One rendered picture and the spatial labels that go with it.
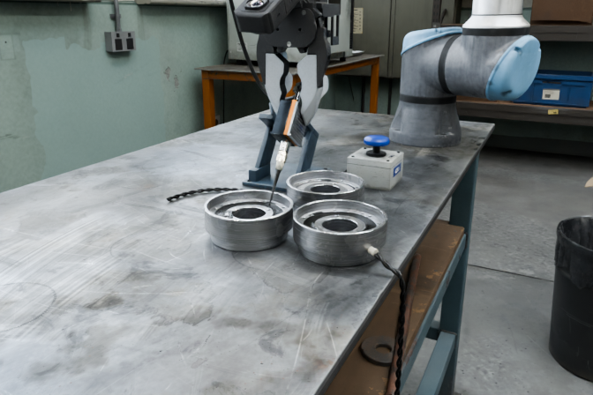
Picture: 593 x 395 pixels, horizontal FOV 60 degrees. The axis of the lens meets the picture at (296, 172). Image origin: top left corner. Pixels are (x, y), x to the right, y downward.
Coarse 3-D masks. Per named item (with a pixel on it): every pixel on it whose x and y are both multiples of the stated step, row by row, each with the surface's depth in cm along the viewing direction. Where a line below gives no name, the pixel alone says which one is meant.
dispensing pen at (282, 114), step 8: (296, 88) 67; (296, 96) 67; (280, 104) 66; (288, 104) 65; (280, 112) 65; (288, 112) 65; (280, 120) 65; (280, 128) 64; (280, 136) 65; (288, 144) 65; (280, 152) 65; (288, 152) 65; (280, 160) 65; (280, 168) 65; (272, 192) 64
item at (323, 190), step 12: (288, 180) 70; (300, 180) 73; (312, 180) 74; (324, 180) 74; (336, 180) 74; (348, 180) 73; (360, 180) 70; (288, 192) 68; (300, 192) 66; (312, 192) 65; (324, 192) 72; (336, 192) 71; (348, 192) 65; (360, 192) 67; (300, 204) 66
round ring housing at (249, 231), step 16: (240, 192) 65; (256, 192) 66; (208, 208) 62; (240, 208) 63; (256, 208) 63; (288, 208) 60; (208, 224) 58; (224, 224) 57; (240, 224) 56; (256, 224) 56; (272, 224) 57; (288, 224) 59; (224, 240) 57; (240, 240) 57; (256, 240) 57; (272, 240) 58
